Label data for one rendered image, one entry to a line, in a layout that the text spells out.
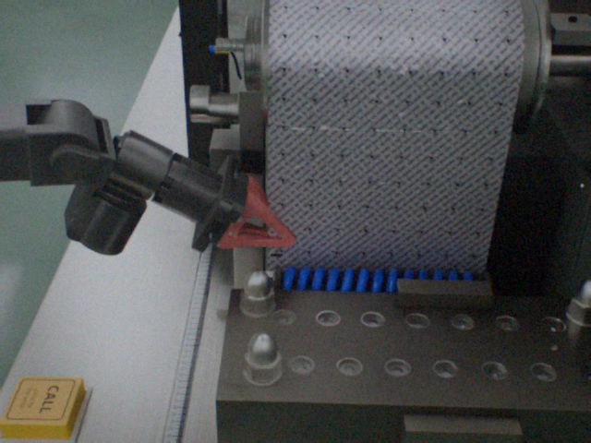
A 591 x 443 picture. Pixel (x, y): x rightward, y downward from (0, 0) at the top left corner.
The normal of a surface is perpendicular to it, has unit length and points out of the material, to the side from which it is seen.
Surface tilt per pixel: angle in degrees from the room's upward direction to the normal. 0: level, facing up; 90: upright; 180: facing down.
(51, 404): 0
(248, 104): 90
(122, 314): 0
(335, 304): 0
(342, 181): 90
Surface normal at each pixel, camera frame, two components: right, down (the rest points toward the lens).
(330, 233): -0.01, 0.54
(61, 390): 0.02, -0.84
